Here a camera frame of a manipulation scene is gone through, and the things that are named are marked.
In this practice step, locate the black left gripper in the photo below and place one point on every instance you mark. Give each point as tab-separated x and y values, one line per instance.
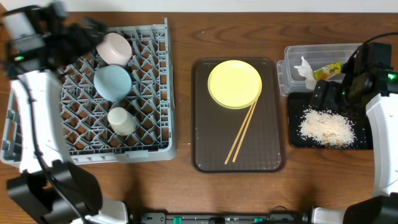
86	35

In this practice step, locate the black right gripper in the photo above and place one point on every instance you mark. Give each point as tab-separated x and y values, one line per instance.
333	89

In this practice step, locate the pile of cooked rice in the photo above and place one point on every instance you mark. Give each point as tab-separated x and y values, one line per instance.
327	128

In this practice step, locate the blue bowl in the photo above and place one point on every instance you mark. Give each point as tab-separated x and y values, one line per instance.
112	82

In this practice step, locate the white paper cup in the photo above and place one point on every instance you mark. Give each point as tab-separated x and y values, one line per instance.
121	121

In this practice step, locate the yellow plate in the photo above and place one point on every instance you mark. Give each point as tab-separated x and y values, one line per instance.
234	84

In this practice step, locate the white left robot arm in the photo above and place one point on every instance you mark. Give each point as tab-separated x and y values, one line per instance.
51	188

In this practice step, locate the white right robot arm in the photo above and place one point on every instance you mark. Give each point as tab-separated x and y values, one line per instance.
376	93

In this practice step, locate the black waste tray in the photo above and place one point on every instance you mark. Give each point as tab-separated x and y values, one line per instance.
297	103

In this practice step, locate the grey dishwasher rack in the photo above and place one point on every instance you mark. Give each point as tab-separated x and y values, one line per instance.
89	137

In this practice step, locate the yellow green snack wrapper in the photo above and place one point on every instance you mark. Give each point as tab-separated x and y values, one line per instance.
328	71

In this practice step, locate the crumpled white tissue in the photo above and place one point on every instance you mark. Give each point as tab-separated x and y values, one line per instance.
305	70

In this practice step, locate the clear plastic bin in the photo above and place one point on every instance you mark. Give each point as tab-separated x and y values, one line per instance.
317	56

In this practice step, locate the dark brown serving tray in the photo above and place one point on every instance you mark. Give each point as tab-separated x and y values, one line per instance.
215	127

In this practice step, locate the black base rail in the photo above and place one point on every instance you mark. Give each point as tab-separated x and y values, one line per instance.
277	215

